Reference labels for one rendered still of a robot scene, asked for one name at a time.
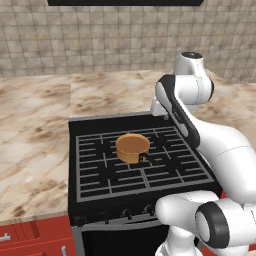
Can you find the black range hood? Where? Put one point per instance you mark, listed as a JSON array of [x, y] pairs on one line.
[[125, 2]]

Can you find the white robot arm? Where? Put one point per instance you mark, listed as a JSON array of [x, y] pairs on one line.
[[223, 156]]

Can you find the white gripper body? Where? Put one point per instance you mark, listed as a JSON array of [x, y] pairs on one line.
[[157, 108]]

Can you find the black oven door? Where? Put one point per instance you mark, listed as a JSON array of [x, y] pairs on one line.
[[120, 241]]

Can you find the red drawer front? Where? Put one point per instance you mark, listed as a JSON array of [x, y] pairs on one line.
[[36, 230]]

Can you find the black stove knob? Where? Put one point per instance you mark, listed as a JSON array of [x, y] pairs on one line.
[[80, 221], [126, 213], [147, 209], [106, 217]]

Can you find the black stove with grey grates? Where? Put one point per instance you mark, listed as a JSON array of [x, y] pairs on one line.
[[100, 166]]

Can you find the red cupboard door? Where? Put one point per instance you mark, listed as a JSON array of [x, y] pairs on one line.
[[50, 250]]

